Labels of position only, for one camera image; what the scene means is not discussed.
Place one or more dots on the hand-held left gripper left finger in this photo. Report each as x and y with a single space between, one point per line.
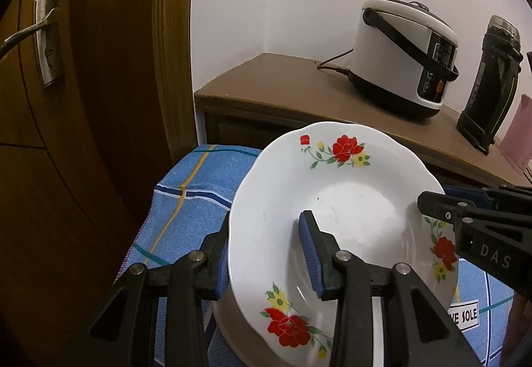
210 263

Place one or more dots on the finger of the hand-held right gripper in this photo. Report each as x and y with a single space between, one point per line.
436 207
469 194

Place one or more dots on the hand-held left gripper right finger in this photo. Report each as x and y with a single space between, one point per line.
309 255

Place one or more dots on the red flower white plate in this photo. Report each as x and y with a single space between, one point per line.
353 205

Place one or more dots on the grey round plate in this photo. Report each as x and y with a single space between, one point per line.
232 333

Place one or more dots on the blue plaid cloth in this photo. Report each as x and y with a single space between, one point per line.
195 200

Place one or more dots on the pink electric kettle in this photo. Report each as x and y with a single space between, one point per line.
519 134

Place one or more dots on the black thermos flask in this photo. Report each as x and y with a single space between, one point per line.
486 101

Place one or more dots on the white black rice cooker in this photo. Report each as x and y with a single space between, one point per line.
386 59

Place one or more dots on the brown wooden sideboard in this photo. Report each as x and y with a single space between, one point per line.
270 80

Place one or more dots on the wooden door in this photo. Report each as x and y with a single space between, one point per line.
104 101

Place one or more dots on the wooden door frame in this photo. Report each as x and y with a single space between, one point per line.
174 59

